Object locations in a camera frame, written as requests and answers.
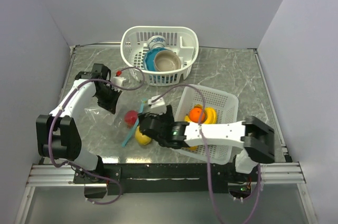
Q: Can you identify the white rectangular mesh basket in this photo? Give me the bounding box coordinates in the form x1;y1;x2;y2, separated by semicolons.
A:
173;85;239;165

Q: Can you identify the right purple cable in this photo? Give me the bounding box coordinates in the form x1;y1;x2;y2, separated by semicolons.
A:
153;83;262;224

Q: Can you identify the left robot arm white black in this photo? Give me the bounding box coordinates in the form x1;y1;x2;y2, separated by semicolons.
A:
36;63;127;183

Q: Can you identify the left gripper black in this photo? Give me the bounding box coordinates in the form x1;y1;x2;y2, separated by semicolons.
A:
95;86;122;114

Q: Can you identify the teal plate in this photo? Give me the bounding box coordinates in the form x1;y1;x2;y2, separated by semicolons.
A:
143;48;168;71

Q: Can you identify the beige bowl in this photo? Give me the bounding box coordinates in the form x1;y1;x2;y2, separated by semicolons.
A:
154;50;182;72

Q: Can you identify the yellow orange fake mango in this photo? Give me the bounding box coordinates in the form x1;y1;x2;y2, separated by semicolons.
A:
135;126;152;145

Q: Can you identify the purple cable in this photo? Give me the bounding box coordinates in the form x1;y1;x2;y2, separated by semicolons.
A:
47;67;146;205
153;83;262;224

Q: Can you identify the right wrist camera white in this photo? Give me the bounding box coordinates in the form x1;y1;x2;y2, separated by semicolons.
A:
147;96;167;115

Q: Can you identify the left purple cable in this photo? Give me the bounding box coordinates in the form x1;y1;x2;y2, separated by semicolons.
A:
47;67;146;205

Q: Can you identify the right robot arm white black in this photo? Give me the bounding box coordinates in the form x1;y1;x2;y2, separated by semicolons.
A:
138;105;275;181

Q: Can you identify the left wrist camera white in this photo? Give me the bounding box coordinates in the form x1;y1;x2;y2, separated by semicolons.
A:
111;70;128;87

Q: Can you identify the clear zip top bag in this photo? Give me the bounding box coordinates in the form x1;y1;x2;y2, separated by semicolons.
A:
84;99;147;147

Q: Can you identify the orange fake fruit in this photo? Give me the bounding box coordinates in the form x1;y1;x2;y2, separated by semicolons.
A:
188;107;205;123

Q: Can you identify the red fake apple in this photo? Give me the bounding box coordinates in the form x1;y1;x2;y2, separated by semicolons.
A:
124;110;138;127

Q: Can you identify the blue white porcelain cup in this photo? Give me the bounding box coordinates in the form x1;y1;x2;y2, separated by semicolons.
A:
147;35;167;50

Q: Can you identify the white oval dish basket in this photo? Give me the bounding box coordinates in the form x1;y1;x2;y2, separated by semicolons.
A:
120;26;199;86

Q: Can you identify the yellow fake banana piece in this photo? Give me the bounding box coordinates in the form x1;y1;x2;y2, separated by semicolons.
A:
194;105;217;124

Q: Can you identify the yellow fake pepper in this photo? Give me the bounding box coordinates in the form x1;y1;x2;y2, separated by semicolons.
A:
184;115;192;123

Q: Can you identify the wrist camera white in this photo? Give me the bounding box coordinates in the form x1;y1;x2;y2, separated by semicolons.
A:
147;96;167;115
111;70;128;87

